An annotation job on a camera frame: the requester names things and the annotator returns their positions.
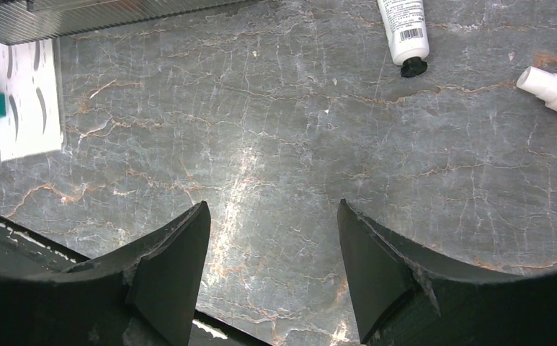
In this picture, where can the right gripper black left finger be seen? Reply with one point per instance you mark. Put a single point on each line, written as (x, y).
(106, 296)

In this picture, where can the clear acrylic drawer organizer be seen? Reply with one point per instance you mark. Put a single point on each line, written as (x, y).
(31, 20)

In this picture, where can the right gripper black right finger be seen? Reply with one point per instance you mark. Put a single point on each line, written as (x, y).
(404, 293)

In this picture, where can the eyebrow stencil card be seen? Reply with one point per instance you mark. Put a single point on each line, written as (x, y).
(30, 80)

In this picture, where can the white cosmetic tube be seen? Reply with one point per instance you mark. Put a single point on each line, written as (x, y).
(406, 32)

